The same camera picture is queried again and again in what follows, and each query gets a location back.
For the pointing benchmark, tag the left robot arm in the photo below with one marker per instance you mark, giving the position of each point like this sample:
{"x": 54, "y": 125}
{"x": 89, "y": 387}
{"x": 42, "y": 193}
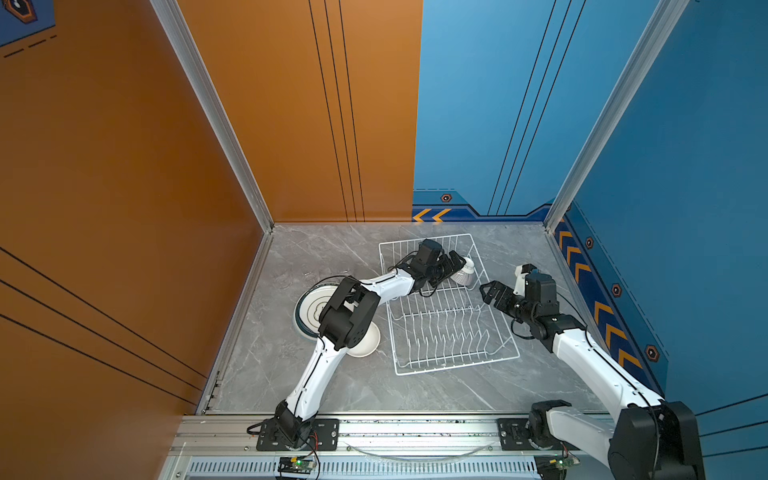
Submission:
{"x": 344, "y": 321}

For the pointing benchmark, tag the aluminium front rail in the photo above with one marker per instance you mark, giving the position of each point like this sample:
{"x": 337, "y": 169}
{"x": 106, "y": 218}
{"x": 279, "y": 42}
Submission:
{"x": 378, "y": 445}

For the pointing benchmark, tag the white wire dish rack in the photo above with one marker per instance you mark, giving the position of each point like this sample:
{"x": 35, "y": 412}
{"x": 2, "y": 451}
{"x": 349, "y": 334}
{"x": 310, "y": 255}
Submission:
{"x": 449, "y": 326}

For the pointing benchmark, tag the orange bowl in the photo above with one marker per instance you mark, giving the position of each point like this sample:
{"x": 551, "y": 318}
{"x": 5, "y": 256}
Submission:
{"x": 369, "y": 343}

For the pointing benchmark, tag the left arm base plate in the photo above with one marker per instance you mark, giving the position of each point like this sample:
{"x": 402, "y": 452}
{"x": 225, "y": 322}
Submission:
{"x": 318, "y": 434}

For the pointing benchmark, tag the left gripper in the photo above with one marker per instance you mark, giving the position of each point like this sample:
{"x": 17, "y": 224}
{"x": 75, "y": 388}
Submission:
{"x": 449, "y": 268}

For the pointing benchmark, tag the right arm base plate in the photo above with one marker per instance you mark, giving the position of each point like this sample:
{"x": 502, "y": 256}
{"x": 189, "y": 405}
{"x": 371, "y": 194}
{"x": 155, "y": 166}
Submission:
{"x": 517, "y": 433}

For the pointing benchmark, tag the white plate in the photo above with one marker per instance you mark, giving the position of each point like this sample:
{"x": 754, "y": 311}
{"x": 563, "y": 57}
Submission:
{"x": 309, "y": 307}

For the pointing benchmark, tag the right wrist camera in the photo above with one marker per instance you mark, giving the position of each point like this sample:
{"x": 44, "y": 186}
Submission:
{"x": 521, "y": 272}

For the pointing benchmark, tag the right circuit board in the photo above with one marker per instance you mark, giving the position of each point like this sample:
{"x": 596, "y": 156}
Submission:
{"x": 555, "y": 468}

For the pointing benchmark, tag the white small bowl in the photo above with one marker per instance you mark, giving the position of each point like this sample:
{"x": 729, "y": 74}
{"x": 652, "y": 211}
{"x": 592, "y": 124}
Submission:
{"x": 466, "y": 276}

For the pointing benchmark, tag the circuit board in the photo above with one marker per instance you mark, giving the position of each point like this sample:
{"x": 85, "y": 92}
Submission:
{"x": 296, "y": 468}
{"x": 555, "y": 468}

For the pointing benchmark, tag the left circuit board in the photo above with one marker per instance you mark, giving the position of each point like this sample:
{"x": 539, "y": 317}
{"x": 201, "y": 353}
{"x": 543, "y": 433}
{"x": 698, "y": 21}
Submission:
{"x": 296, "y": 468}

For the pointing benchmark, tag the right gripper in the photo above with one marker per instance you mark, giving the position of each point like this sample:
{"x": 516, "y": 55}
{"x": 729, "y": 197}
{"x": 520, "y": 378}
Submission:
{"x": 506, "y": 293}

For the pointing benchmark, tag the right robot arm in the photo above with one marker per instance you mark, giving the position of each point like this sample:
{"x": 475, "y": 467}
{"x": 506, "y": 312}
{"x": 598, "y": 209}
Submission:
{"x": 651, "y": 439}

